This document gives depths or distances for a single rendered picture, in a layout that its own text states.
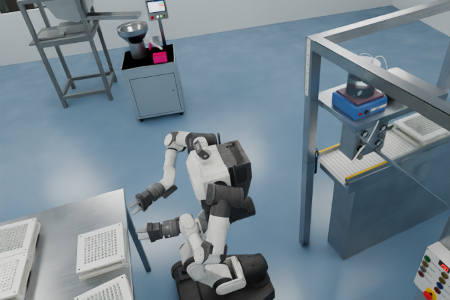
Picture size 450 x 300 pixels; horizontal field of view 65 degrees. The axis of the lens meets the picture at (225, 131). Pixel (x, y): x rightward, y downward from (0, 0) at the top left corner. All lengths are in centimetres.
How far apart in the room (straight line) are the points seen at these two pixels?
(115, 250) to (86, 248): 16
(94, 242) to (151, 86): 258
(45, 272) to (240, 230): 158
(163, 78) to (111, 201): 222
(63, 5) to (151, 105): 161
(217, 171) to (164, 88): 274
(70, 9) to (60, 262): 343
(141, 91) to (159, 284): 232
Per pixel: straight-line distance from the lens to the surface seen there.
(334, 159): 234
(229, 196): 160
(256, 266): 251
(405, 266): 307
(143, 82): 430
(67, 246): 225
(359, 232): 282
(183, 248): 225
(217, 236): 161
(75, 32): 515
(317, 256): 297
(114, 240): 207
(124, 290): 187
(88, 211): 238
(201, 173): 170
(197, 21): 690
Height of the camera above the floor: 246
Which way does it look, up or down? 36 degrees down
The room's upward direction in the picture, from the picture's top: 7 degrees counter-clockwise
